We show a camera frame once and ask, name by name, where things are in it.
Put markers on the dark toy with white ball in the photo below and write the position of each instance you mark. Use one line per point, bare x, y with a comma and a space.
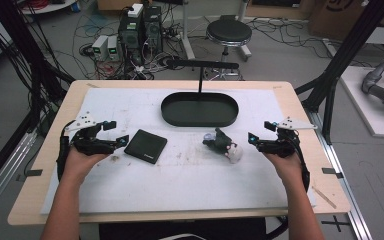
220, 141

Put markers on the white floor board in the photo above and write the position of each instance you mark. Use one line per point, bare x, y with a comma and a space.
363, 111

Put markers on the person's right hand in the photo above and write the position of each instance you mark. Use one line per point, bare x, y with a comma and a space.
286, 166

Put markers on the cardboard box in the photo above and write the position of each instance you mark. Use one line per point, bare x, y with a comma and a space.
333, 20

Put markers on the black tape cross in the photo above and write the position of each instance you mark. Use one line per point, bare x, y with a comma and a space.
336, 223

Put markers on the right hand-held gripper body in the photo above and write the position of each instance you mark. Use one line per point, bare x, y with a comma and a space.
280, 146

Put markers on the black square wallet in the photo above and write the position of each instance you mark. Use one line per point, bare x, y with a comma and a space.
145, 146

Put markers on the black computer tower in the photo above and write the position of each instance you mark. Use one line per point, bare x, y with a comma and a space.
130, 36
152, 28

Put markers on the person's dark clothing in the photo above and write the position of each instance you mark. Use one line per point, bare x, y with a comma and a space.
180, 228

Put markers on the black oval tray with stand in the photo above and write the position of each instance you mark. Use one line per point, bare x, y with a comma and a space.
199, 110

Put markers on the grey robot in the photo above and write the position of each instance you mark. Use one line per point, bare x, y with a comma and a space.
381, 93

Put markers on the aluminium rail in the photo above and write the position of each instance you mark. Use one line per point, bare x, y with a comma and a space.
3, 180
343, 186

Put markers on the black round stool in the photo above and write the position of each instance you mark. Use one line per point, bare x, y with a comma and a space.
229, 32

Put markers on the grey power supply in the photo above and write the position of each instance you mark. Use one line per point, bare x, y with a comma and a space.
113, 48
100, 46

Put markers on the white box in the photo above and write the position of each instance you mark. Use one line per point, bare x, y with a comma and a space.
135, 10

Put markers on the white table mat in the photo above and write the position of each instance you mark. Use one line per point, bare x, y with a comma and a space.
180, 190

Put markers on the black tape strip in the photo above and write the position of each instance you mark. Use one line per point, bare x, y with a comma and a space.
33, 173
332, 172

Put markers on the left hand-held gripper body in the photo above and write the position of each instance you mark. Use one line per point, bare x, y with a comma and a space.
90, 145

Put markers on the thin wooden stick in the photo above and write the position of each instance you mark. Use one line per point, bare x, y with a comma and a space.
324, 197

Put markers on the person's left hand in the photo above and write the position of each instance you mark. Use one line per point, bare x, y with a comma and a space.
80, 165

